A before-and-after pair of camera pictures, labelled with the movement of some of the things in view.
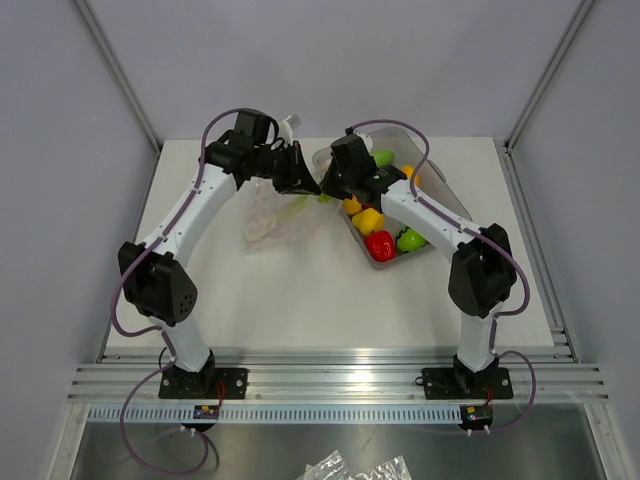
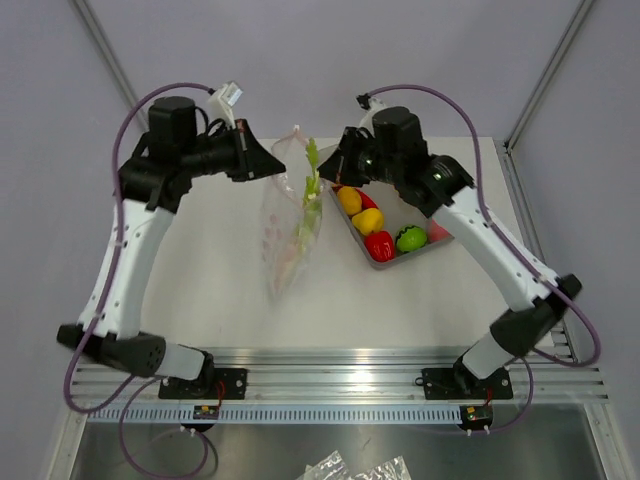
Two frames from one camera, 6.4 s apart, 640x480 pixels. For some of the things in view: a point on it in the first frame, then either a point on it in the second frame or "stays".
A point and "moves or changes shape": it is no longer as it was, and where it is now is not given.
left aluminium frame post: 120,72 stays
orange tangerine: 352,206 stays
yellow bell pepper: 369,220 stays
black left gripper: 298,179 → 259,162
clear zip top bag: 287,224 moves or changes shape
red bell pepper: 380,245 stays
